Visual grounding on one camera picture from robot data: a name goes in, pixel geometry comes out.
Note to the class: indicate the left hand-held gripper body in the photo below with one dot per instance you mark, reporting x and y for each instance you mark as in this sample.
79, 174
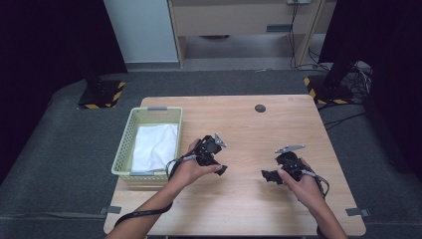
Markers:
207, 151

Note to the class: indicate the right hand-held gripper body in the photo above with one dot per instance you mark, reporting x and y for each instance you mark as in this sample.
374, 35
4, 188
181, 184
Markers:
292, 164

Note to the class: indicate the white t-shirt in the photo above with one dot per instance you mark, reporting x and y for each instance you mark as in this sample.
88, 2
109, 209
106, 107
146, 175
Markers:
154, 146

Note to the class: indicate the green plastic basket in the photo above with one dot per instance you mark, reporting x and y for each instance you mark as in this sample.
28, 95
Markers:
127, 142

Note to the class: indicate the person's left hand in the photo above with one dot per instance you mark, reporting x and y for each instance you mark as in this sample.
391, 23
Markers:
189, 172

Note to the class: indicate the person's right hand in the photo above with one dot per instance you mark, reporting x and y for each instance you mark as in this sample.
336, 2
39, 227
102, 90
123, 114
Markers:
308, 191

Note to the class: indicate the dark round table grommet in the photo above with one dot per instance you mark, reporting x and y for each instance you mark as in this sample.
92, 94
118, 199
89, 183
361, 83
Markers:
260, 108

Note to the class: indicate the grey tape strip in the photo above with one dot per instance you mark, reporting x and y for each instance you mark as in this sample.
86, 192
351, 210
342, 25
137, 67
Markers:
112, 209
356, 211

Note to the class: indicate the black stand with striped base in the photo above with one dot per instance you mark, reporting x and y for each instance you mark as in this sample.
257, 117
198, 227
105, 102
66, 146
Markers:
101, 94
328, 89

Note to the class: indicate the black curtain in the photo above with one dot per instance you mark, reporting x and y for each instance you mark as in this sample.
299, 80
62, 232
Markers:
391, 66
40, 49

